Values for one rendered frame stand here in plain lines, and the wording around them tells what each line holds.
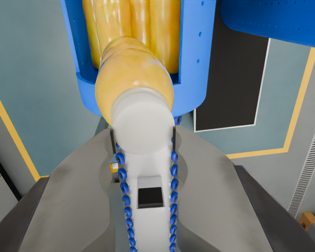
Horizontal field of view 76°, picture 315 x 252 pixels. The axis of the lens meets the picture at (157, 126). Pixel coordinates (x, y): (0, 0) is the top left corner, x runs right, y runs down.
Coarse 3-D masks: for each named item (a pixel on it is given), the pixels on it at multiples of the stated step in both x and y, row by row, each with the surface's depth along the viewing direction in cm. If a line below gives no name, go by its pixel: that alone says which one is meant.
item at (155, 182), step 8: (152, 176) 84; (160, 176) 83; (144, 184) 80; (152, 184) 80; (160, 184) 80; (144, 192) 74; (152, 192) 74; (160, 192) 74; (136, 200) 73; (144, 200) 71; (152, 200) 71; (160, 200) 71; (136, 208) 70; (144, 208) 70; (152, 208) 71; (160, 208) 71
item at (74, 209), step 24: (96, 144) 10; (72, 168) 9; (96, 168) 9; (48, 192) 8; (72, 192) 8; (96, 192) 8; (48, 216) 7; (72, 216) 7; (96, 216) 7; (24, 240) 6; (48, 240) 6; (72, 240) 6; (96, 240) 6
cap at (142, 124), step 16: (128, 96) 13; (144, 96) 12; (128, 112) 12; (144, 112) 12; (160, 112) 12; (112, 128) 12; (128, 128) 12; (144, 128) 12; (160, 128) 13; (128, 144) 13; (144, 144) 13; (160, 144) 13
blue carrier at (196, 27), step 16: (64, 0) 36; (80, 0) 42; (192, 0) 29; (208, 0) 32; (64, 16) 37; (80, 16) 43; (192, 16) 30; (208, 16) 33; (80, 32) 44; (192, 32) 31; (208, 32) 35; (80, 48) 44; (192, 48) 33; (208, 48) 37; (80, 64) 44; (192, 64) 34; (208, 64) 40; (80, 80) 38; (176, 80) 53; (192, 80) 36; (176, 96) 35; (192, 96) 37; (96, 112) 38; (176, 112) 37
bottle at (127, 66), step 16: (112, 48) 20; (128, 48) 18; (144, 48) 20; (112, 64) 15; (128, 64) 15; (144, 64) 15; (160, 64) 16; (96, 80) 16; (112, 80) 14; (128, 80) 14; (144, 80) 14; (160, 80) 15; (96, 96) 16; (112, 96) 14; (160, 96) 14; (112, 112) 14
